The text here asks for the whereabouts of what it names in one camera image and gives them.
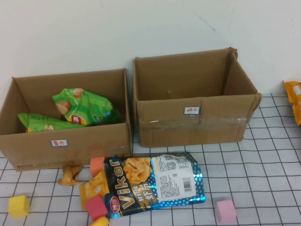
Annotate blue black Vikar chips bag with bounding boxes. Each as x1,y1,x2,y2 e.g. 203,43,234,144
103,152,206,218

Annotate yellow cracker packet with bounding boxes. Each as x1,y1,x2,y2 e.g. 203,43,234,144
79,169,110,210

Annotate yellow snack wrapper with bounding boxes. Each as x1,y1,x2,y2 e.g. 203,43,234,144
56,165,84,186

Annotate red foam cube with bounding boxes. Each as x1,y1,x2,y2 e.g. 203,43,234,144
84,195,109,222

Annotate orange snack bag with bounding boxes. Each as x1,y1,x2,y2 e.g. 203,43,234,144
284,80,301,127

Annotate cardboard box with clear tape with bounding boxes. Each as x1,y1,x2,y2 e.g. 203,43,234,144
133,47,263,148

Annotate white label on taped box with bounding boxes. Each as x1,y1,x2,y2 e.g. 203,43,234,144
183,106,201,116

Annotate large green chip bag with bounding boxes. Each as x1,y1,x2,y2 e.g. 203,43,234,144
51,88,123,127

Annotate cardboard box with F2 print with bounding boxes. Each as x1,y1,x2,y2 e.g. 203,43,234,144
0,68,133,172

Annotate orange foam cube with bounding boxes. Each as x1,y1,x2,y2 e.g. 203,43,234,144
90,156,106,177

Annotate white label on F2 box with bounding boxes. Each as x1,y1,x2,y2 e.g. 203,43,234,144
50,139,69,148

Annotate flat green chip bag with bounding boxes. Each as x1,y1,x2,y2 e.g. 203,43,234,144
16,112,87,134

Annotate small yellow orange rounded object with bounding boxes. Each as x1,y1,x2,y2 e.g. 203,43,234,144
89,216,110,226

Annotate pink foam cube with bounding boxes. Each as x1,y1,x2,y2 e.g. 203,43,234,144
215,200,237,224

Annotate yellow foam cube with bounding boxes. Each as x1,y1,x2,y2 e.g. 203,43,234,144
8,194,31,218

